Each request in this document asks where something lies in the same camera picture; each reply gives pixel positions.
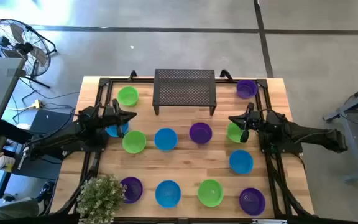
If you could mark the person's leg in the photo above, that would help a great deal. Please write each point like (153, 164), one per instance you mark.
(8, 211)

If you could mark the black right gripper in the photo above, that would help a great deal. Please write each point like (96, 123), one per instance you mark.
(252, 119)

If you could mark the black computer tower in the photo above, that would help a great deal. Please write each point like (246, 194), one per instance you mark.
(50, 121)

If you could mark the person's foot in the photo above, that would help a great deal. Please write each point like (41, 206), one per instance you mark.
(48, 191)

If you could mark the yellow power strip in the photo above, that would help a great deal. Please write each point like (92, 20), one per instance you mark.
(37, 104)

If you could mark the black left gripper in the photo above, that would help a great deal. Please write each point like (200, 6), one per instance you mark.
(112, 116)

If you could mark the green plastic mini bowl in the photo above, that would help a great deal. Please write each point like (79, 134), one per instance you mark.
(210, 192)
(233, 133)
(128, 96)
(134, 142)

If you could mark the black caster wheel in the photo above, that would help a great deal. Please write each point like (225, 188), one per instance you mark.
(9, 197)

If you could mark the purple plastic mini bowl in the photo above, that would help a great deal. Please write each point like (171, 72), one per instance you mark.
(246, 89)
(252, 201)
(133, 189)
(200, 133)

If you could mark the black aluminium rig frame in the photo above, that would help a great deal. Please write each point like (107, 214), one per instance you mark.
(120, 80)

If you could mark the white yellow container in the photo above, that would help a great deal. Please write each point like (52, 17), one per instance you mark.
(5, 162)

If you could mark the black table clamp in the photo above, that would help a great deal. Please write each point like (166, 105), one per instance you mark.
(226, 74)
(132, 75)

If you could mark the black floor fan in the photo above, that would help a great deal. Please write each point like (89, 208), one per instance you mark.
(23, 47)

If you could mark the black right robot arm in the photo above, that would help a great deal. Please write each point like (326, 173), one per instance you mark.
(309, 133)

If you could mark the blue plastic mini bowl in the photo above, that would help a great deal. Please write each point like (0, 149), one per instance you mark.
(111, 130)
(241, 161)
(166, 139)
(167, 193)

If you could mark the black perforated metal rack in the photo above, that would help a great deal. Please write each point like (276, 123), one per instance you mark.
(183, 87)

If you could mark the artificial potted plant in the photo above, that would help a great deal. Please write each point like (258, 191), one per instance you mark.
(99, 199)

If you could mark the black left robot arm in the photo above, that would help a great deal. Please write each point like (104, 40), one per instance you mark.
(67, 135)

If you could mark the gray metal stand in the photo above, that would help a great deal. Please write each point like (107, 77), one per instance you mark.
(357, 161)

